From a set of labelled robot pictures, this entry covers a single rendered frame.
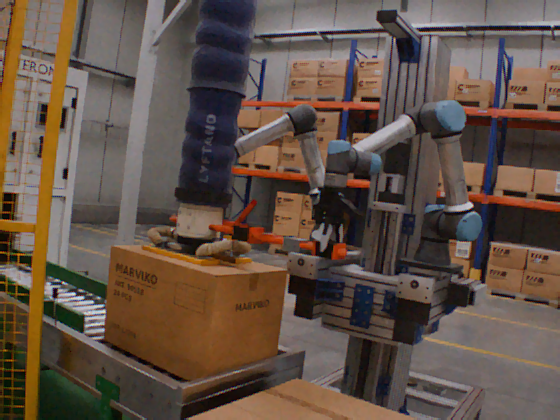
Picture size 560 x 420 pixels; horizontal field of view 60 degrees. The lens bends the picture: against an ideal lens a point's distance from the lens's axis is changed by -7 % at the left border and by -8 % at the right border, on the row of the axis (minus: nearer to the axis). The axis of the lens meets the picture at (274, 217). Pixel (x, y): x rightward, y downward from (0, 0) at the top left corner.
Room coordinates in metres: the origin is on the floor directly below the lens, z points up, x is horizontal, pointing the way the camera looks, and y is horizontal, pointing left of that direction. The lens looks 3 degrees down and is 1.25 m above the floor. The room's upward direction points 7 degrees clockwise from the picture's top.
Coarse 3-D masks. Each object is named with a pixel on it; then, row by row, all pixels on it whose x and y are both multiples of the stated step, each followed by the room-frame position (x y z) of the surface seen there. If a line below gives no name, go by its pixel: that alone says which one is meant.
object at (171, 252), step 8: (144, 248) 2.03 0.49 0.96; (152, 248) 2.00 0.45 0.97; (160, 248) 2.00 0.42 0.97; (168, 248) 2.00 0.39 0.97; (176, 248) 2.02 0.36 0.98; (192, 248) 1.93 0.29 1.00; (168, 256) 1.94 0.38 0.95; (176, 256) 1.92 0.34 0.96; (184, 256) 1.90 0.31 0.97; (192, 256) 1.89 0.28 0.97; (208, 256) 1.92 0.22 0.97; (200, 264) 1.84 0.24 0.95; (208, 264) 1.87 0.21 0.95; (216, 264) 1.91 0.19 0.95
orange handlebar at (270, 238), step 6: (174, 216) 2.14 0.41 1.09; (222, 222) 2.21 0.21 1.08; (228, 222) 2.24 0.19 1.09; (210, 228) 1.98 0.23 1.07; (216, 228) 1.96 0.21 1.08; (222, 228) 1.94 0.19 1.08; (228, 228) 1.93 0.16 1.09; (252, 234) 1.86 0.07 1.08; (258, 234) 1.85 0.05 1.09; (264, 234) 1.82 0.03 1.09; (270, 234) 1.82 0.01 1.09; (276, 234) 1.83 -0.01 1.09; (264, 240) 1.83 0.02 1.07; (270, 240) 1.81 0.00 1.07; (276, 240) 1.79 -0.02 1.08; (282, 240) 1.78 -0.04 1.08; (300, 246) 1.73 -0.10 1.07; (306, 246) 1.72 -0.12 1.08; (312, 246) 1.71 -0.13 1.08; (342, 252) 1.65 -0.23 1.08
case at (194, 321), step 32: (128, 256) 1.98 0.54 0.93; (160, 256) 1.93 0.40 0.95; (128, 288) 1.97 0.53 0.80; (160, 288) 1.86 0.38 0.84; (192, 288) 1.76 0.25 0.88; (224, 288) 1.73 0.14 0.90; (256, 288) 1.87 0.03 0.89; (128, 320) 1.96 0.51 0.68; (160, 320) 1.85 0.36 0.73; (192, 320) 1.75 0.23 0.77; (224, 320) 1.74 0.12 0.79; (256, 320) 1.88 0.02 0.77; (160, 352) 1.84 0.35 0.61; (192, 352) 1.74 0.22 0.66; (224, 352) 1.76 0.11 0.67; (256, 352) 1.90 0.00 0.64
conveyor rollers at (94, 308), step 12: (12, 264) 3.26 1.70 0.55; (12, 276) 2.98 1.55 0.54; (24, 276) 2.97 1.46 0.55; (48, 276) 3.10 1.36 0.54; (48, 288) 2.81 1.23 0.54; (60, 288) 2.87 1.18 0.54; (72, 288) 2.94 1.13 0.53; (60, 300) 2.59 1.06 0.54; (72, 300) 2.65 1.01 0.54; (84, 300) 2.71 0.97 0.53; (96, 300) 2.69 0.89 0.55; (84, 312) 2.42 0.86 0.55; (96, 312) 2.47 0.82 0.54; (96, 324) 2.27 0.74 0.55; (96, 336) 2.08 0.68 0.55; (120, 348) 2.04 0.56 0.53; (144, 360) 1.92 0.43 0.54; (168, 372) 1.80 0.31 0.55
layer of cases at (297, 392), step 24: (288, 384) 1.86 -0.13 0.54; (312, 384) 1.88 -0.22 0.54; (216, 408) 1.56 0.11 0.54; (240, 408) 1.59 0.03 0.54; (264, 408) 1.61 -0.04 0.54; (288, 408) 1.63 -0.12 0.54; (312, 408) 1.66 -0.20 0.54; (336, 408) 1.68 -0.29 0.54; (360, 408) 1.69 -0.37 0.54; (384, 408) 1.71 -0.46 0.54
